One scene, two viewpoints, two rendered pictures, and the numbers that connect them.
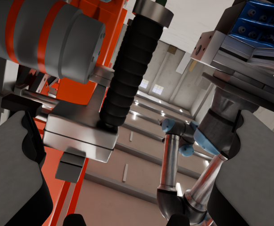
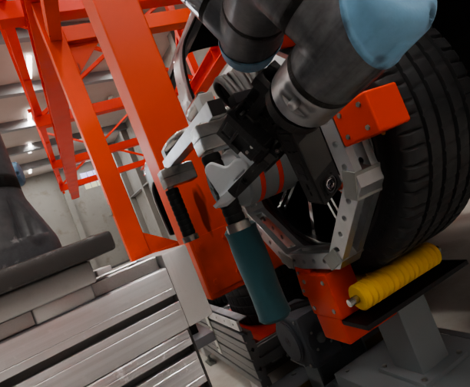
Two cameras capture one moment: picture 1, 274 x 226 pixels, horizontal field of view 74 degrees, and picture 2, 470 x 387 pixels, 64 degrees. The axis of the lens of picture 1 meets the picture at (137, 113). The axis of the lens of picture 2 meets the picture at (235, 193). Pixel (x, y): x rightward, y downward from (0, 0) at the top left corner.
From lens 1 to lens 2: 0.49 m
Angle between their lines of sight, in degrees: 41
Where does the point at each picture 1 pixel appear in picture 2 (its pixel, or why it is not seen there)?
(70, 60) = not seen: hidden behind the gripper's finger
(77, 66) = not seen: hidden behind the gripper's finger
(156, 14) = (242, 224)
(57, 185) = not seen: outside the picture
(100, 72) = (186, 175)
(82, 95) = (158, 133)
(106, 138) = (210, 143)
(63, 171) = (220, 106)
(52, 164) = (122, 9)
